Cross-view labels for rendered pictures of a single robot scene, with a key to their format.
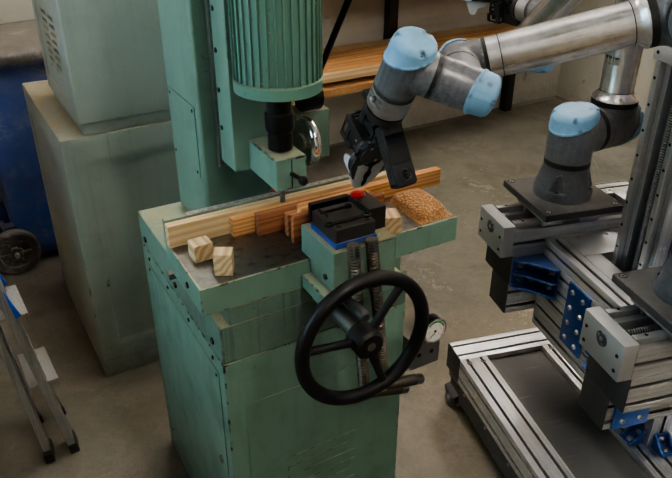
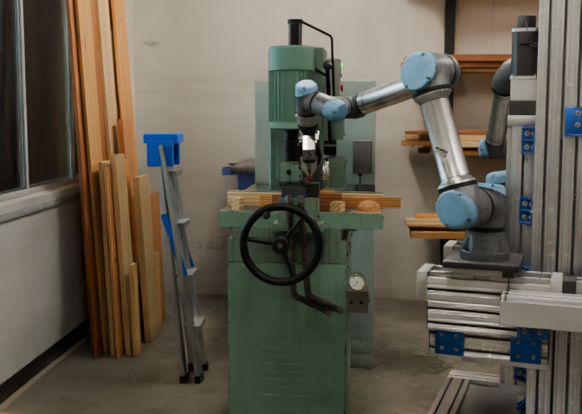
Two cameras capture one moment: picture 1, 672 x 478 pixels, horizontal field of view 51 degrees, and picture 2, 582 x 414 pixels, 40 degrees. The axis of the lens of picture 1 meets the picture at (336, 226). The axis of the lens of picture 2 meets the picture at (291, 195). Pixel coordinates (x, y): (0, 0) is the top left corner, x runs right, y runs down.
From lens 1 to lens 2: 2.02 m
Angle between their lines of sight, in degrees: 40
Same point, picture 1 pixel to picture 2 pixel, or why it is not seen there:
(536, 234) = not seen: hidden behind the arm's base
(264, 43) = (275, 99)
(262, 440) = (247, 325)
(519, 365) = (491, 391)
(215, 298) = (226, 217)
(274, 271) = not seen: hidden behind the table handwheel
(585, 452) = not seen: outside the picture
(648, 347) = (436, 277)
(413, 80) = (302, 101)
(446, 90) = (314, 106)
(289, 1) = (286, 79)
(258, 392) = (246, 288)
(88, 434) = (210, 379)
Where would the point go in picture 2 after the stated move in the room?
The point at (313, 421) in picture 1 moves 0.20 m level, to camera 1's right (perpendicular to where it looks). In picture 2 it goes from (281, 326) to (326, 336)
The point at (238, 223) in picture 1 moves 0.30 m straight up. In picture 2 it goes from (263, 198) to (262, 119)
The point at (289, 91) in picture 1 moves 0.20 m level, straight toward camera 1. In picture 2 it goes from (284, 123) to (253, 124)
